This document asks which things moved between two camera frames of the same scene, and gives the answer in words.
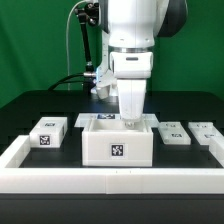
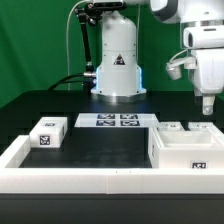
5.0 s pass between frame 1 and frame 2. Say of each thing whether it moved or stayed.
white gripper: moved
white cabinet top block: stayed
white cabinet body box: moved
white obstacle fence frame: stayed
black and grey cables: stayed
